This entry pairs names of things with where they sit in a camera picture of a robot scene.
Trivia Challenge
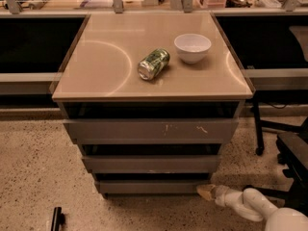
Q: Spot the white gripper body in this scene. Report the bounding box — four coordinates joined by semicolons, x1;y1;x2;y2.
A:
215;185;244;210

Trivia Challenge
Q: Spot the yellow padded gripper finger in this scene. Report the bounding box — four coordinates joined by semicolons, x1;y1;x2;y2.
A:
196;184;217;201

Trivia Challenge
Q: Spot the grey bottom drawer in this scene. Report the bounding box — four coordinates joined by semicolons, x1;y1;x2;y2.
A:
95;180;207;194

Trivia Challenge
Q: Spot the grey drawer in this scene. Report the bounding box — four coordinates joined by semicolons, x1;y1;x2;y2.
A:
82;155;219;173
64;118;239;144
95;180;207;194

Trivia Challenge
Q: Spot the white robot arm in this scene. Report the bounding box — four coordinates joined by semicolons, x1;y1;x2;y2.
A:
196;184;308;231

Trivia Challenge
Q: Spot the grey drawer cabinet with top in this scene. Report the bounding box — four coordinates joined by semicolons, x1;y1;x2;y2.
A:
53;13;253;184

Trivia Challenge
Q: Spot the grey middle drawer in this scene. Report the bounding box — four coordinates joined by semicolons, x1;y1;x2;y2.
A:
82;155;219;173

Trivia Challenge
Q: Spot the grey top drawer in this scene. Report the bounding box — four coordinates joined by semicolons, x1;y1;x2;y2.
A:
64;118;239;144

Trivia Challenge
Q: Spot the black table leg with caster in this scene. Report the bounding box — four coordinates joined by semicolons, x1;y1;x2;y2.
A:
251;97;264;156

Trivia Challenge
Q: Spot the black office chair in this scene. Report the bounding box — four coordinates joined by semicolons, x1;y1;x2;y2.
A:
244;118;308;216

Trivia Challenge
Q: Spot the green soda can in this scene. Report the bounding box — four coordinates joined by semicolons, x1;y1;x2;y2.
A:
138;48;170;81

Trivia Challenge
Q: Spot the white bowl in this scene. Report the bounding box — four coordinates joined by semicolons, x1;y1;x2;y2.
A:
174;34;212;64

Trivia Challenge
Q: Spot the black object on floor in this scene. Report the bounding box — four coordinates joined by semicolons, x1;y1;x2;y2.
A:
51;207;65;231

